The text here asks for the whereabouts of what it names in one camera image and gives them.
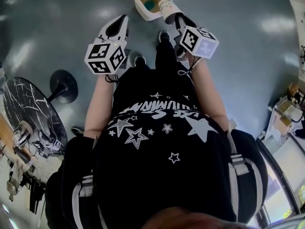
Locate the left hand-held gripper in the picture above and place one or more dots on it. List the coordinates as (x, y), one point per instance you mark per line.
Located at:
(100, 56)

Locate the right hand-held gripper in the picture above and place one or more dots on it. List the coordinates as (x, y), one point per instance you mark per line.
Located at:
(197, 42)

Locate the white paper cup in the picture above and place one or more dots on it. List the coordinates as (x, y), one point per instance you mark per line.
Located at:
(169, 9)

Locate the white waste bin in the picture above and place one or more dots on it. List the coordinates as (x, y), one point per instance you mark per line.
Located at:
(143, 13)

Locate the person's right forearm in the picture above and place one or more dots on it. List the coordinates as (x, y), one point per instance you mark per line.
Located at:
(207, 92)

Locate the person's left forearm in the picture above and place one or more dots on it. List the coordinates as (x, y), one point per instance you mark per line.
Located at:
(100, 106)

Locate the person's right black shoe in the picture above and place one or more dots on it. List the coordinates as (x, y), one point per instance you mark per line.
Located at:
(164, 36)

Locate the person's black shoe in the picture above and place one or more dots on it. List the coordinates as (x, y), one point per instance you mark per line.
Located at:
(164, 36)
(140, 61)

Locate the person's left black shoe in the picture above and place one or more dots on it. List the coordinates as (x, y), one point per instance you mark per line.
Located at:
(140, 61)

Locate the person's black trousers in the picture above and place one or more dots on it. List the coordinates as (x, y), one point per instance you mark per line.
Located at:
(164, 56)

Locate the round black marble table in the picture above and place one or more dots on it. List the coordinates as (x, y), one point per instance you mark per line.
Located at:
(28, 104)

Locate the white long workbench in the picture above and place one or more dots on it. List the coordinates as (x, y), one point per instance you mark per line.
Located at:
(296, 13)

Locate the black office chair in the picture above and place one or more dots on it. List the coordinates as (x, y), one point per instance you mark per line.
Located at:
(303, 55)

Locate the idle hand-held gripper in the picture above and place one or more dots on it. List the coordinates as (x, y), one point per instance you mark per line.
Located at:
(51, 144)

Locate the brown lumpy object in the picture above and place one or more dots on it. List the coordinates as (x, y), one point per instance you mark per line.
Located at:
(293, 90)

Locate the shiny metal pot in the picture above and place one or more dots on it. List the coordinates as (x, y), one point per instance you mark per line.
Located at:
(22, 133)

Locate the white cabinet with cardboard boxes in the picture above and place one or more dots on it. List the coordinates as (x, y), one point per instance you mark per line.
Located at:
(283, 120)

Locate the person's black star-print shirt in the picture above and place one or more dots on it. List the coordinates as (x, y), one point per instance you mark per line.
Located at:
(162, 170)

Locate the black pedestal table base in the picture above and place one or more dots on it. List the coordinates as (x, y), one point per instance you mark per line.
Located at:
(65, 85)

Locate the glass door with black frame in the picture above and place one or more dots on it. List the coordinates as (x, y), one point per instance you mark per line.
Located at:
(281, 175)

